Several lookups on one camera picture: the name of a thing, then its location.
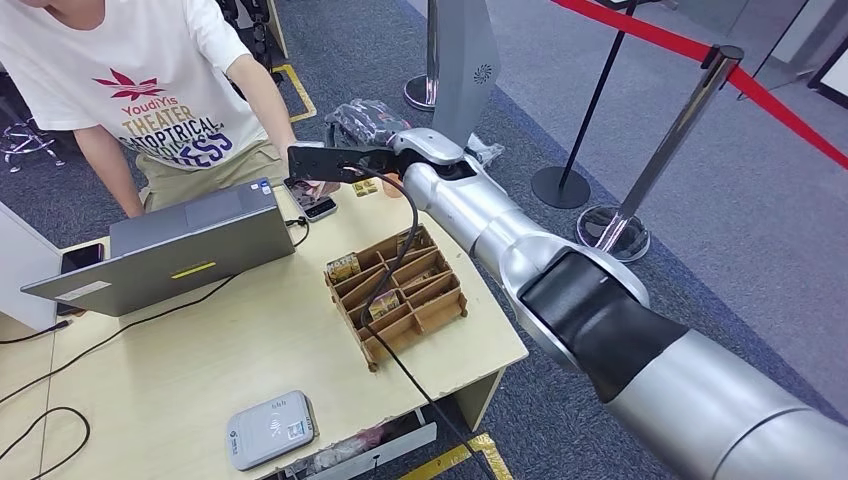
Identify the person's left hand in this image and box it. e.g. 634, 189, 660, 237
293, 180, 342, 200

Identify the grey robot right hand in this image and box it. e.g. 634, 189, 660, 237
324, 99, 413, 150

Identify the cardboard card organizer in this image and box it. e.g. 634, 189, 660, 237
323, 225, 469, 372

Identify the person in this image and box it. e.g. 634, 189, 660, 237
0, 0, 342, 220

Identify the grey card reader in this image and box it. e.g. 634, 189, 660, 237
225, 390, 321, 474

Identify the black smartphone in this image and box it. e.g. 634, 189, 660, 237
54, 243, 106, 318
284, 177, 339, 223

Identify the yellow floor tape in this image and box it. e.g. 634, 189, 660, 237
397, 433, 515, 480
273, 62, 318, 124

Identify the silver kiosk stand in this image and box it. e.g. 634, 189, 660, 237
415, 0, 505, 179

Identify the crumpled clear plastic wrap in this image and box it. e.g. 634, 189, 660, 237
466, 132, 506, 167

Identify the pale wooden board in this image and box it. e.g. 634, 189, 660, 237
264, 0, 291, 61

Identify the black chair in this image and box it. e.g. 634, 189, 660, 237
215, 0, 274, 101

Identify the grey laptop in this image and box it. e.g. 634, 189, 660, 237
20, 177, 297, 319

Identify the desk leg panel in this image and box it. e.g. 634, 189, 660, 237
453, 367, 508, 432

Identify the white desk crossbar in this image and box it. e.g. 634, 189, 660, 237
261, 422, 439, 480

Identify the chrome swivel chair base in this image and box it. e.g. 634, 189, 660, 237
0, 117, 68, 175

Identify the red barrier belt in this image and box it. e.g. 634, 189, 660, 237
727, 64, 848, 170
553, 0, 715, 64

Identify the white cabinet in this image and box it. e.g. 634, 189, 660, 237
0, 201, 64, 334

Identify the black framed panel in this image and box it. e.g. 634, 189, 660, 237
806, 36, 848, 111

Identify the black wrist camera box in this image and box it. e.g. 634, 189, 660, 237
286, 144, 399, 185

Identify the chrome stanchion post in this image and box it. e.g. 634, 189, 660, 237
574, 44, 745, 265
403, 0, 440, 112

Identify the black camera cable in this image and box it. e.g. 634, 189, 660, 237
341, 164, 495, 480

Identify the black stanchion post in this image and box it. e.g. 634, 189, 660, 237
531, 0, 677, 211

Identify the black laptop power cable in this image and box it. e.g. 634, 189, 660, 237
0, 215, 311, 407

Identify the black cable with plug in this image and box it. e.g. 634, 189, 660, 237
0, 320, 72, 347

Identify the black looped cable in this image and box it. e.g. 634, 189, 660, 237
0, 407, 91, 480

